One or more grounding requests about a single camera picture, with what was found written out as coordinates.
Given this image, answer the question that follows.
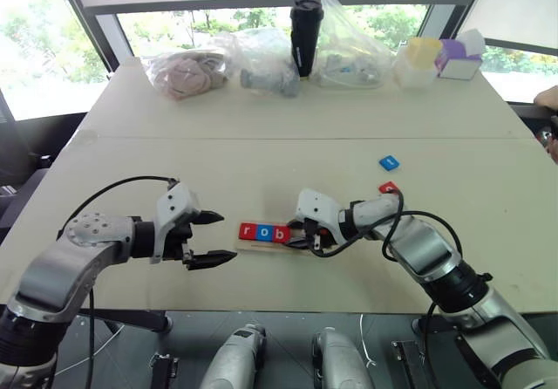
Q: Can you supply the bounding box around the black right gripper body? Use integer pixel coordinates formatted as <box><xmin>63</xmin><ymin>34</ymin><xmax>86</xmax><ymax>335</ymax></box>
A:
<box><xmin>301</xmin><ymin>216</ymin><xmax>336</xmax><ymax>253</ymax></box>

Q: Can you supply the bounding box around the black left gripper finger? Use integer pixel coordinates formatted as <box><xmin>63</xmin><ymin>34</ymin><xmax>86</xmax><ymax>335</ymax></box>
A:
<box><xmin>187</xmin><ymin>250</ymin><xmax>239</xmax><ymax>272</ymax></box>
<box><xmin>194</xmin><ymin>208</ymin><xmax>226</xmax><ymax>227</ymax></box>

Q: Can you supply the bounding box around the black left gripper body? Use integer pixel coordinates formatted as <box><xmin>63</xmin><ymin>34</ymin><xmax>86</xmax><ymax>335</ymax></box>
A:
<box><xmin>161</xmin><ymin>212</ymin><xmax>206</xmax><ymax>272</ymax></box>

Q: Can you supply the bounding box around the wooden letter tray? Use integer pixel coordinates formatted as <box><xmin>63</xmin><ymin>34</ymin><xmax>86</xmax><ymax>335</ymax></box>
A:
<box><xmin>235</xmin><ymin>226</ymin><xmax>337</xmax><ymax>256</ymax></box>

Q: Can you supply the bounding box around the blue letter t block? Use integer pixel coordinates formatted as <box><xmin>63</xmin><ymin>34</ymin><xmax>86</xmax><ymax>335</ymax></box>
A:
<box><xmin>378</xmin><ymin>154</ymin><xmax>402</xmax><ymax>174</ymax></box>

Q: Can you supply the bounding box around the silver rounded robot leg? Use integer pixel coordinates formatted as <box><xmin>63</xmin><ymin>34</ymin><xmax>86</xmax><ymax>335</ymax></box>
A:
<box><xmin>310</xmin><ymin>326</ymin><xmax>375</xmax><ymax>389</ymax></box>
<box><xmin>199</xmin><ymin>323</ymin><xmax>268</xmax><ymax>389</ymax></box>

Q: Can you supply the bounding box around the black table leg bar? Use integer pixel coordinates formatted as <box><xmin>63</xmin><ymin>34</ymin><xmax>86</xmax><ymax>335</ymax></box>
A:
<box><xmin>77</xmin><ymin>307</ymin><xmax>174</xmax><ymax>334</ymax></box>

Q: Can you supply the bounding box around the plastic bag with pink items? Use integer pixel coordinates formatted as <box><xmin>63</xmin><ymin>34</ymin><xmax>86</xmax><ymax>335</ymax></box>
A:
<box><xmin>140</xmin><ymin>47</ymin><xmax>232</xmax><ymax>101</ymax></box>

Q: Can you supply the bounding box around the plastic bag with grey items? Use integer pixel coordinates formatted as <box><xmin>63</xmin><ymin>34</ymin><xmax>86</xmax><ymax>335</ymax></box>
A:
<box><xmin>208</xmin><ymin>28</ymin><xmax>303</xmax><ymax>99</ymax></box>

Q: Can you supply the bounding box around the black office chair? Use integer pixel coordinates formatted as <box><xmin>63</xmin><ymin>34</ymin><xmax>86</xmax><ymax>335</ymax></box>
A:
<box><xmin>0</xmin><ymin>86</ymin><xmax>90</xmax><ymax>242</ymax></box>

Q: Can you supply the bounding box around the clear bag with small parts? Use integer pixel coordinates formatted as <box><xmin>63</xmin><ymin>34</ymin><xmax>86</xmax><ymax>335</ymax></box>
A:
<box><xmin>314</xmin><ymin>0</ymin><xmax>396</xmax><ymax>90</ymax></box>

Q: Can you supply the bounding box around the translucent white plastic container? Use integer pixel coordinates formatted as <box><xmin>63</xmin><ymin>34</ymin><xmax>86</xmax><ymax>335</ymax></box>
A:
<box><xmin>393</xmin><ymin>47</ymin><xmax>438</xmax><ymax>90</ymax></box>

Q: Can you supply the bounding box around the black travel tumbler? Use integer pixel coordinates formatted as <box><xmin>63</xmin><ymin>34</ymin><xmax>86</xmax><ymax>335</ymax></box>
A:
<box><xmin>289</xmin><ymin>0</ymin><xmax>325</xmax><ymax>81</ymax></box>

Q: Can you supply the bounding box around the yellow plastic cup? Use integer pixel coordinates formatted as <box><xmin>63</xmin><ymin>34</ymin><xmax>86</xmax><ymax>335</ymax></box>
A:
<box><xmin>405</xmin><ymin>36</ymin><xmax>445</xmax><ymax>72</ymax></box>

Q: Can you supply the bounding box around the purple tissue box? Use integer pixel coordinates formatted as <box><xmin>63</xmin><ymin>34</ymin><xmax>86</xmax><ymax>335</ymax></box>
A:
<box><xmin>434</xmin><ymin>28</ymin><xmax>486</xmax><ymax>81</ymax></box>

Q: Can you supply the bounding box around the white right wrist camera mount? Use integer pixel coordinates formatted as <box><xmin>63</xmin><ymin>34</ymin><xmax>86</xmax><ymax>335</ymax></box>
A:
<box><xmin>295</xmin><ymin>188</ymin><xmax>350</xmax><ymax>247</ymax></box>

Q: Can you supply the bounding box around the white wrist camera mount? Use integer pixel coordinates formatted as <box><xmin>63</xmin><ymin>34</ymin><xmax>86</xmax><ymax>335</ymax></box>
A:
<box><xmin>295</xmin><ymin>188</ymin><xmax>350</xmax><ymax>247</ymax></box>
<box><xmin>150</xmin><ymin>181</ymin><xmax>202</xmax><ymax>265</ymax></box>

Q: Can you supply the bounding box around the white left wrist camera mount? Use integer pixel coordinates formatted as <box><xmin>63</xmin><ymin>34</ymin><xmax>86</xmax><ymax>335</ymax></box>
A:
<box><xmin>150</xmin><ymin>181</ymin><xmax>202</xmax><ymax>265</ymax></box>

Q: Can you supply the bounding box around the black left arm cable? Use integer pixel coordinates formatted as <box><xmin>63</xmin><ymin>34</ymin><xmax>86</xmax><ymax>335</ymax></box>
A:
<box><xmin>56</xmin><ymin>175</ymin><xmax>180</xmax><ymax>389</ymax></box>

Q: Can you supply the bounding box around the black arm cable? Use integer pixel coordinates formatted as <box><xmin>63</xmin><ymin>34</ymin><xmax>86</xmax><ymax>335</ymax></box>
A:
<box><xmin>303</xmin><ymin>187</ymin><xmax>465</xmax><ymax>389</ymax></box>
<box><xmin>56</xmin><ymin>175</ymin><xmax>180</xmax><ymax>389</ymax></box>

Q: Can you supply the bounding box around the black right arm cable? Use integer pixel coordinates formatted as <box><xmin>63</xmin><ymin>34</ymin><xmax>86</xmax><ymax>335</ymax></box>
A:
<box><xmin>303</xmin><ymin>187</ymin><xmax>465</xmax><ymax>389</ymax></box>

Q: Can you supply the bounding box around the black metal bracket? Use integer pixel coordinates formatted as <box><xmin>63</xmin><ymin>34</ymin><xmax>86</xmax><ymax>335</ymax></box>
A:
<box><xmin>149</xmin><ymin>352</ymin><xmax>180</xmax><ymax>382</ymax></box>
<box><xmin>391</xmin><ymin>339</ymin><xmax>427</xmax><ymax>389</ymax></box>

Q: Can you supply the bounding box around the white floor cable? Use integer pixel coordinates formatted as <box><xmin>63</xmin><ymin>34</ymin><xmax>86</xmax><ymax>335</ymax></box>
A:
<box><xmin>358</xmin><ymin>313</ymin><xmax>378</xmax><ymax>369</ymax></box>

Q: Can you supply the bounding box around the black window frame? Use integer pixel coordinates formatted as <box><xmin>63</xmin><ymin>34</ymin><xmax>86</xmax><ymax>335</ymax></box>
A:
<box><xmin>51</xmin><ymin>0</ymin><xmax>558</xmax><ymax>85</ymax></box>

